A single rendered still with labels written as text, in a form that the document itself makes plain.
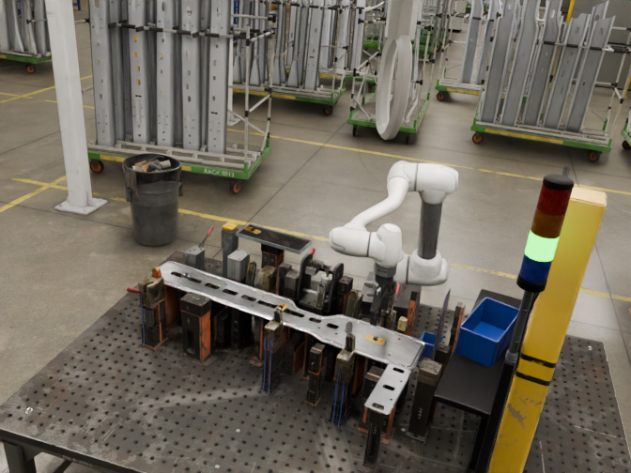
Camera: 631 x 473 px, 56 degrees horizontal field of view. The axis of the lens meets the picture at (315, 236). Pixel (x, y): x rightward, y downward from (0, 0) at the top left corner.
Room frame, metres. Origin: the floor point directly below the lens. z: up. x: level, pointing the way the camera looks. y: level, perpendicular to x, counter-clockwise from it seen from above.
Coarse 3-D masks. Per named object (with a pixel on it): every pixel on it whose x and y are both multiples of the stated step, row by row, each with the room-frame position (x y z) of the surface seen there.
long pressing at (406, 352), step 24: (168, 264) 2.64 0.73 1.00; (192, 288) 2.43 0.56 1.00; (240, 288) 2.46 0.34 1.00; (264, 312) 2.28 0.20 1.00; (336, 336) 2.14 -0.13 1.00; (360, 336) 2.15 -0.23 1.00; (384, 336) 2.16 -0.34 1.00; (408, 336) 2.17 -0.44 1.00; (384, 360) 2.00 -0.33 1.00; (408, 360) 2.01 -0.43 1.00
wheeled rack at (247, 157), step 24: (120, 24) 6.44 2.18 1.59; (96, 144) 6.44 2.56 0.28; (120, 144) 6.35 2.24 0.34; (144, 144) 6.48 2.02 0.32; (240, 144) 6.86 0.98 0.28; (264, 144) 6.63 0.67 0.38; (96, 168) 6.25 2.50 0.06; (192, 168) 6.00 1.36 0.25; (216, 168) 5.99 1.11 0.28; (240, 168) 6.03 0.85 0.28
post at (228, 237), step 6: (222, 234) 2.80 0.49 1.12; (228, 234) 2.78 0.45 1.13; (234, 234) 2.79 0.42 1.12; (222, 240) 2.80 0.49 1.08; (228, 240) 2.78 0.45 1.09; (234, 240) 2.79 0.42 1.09; (222, 246) 2.80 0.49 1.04; (228, 246) 2.78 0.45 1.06; (234, 246) 2.79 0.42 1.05; (228, 252) 2.79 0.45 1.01
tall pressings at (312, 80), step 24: (240, 0) 9.99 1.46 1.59; (264, 0) 10.16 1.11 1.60; (312, 0) 10.05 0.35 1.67; (240, 24) 9.97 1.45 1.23; (264, 24) 10.14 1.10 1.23; (312, 24) 9.94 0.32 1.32; (240, 48) 9.97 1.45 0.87; (264, 48) 10.13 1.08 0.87; (312, 48) 9.91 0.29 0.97; (240, 72) 9.94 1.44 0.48; (264, 72) 10.12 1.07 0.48; (312, 72) 9.88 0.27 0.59
